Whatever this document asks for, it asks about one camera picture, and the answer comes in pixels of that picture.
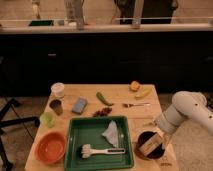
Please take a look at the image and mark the wooden block eraser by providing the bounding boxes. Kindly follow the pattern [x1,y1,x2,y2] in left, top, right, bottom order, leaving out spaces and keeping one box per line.
[139,134,163,156]

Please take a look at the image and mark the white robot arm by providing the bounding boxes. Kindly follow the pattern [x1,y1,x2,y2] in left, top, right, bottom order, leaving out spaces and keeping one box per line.
[154,91,213,148]

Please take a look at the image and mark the dark brown bowl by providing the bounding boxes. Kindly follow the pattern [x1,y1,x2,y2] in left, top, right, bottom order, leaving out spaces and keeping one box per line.
[135,131,165,159]

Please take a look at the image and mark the orange red bowl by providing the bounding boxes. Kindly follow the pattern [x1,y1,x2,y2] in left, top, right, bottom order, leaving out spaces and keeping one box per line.
[35,132,66,165]

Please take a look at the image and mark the wooden table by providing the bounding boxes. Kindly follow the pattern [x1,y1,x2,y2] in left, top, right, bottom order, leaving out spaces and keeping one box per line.
[24,83,180,171]

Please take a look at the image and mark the yellow banana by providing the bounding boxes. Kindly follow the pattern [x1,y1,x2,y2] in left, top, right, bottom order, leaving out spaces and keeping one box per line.
[135,89,151,99]

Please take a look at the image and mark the metal fork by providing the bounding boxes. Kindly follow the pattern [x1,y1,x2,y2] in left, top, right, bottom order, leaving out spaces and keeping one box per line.
[122,103,151,108]

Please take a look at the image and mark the orange fruit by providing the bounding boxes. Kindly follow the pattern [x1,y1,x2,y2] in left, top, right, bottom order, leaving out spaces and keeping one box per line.
[130,81,140,91]

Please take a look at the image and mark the dark red grapes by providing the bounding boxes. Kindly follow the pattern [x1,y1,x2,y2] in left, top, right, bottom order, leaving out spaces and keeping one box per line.
[93,107,112,117]

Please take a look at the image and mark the green plastic tray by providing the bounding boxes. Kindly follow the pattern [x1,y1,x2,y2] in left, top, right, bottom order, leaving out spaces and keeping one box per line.
[64,116,134,171]

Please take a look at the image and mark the white dish brush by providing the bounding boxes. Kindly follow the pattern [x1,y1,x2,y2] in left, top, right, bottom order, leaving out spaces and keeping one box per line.
[80,144,126,159]

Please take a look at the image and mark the blue sponge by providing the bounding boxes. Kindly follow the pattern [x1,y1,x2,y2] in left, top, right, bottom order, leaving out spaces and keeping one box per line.
[72,98,88,114]

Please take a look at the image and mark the dark brown cup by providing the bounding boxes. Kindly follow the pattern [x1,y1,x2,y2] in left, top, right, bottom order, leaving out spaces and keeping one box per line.
[49,99,63,115]

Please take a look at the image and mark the white paper cup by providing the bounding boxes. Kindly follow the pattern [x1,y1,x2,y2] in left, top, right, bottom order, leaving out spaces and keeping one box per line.
[51,82,65,98]

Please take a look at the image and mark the light green cup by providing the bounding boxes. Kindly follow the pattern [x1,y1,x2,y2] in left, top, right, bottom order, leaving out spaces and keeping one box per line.
[39,112,55,128]

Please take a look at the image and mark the black office chair base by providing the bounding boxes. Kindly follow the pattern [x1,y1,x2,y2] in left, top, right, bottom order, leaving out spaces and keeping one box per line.
[0,98,40,171]

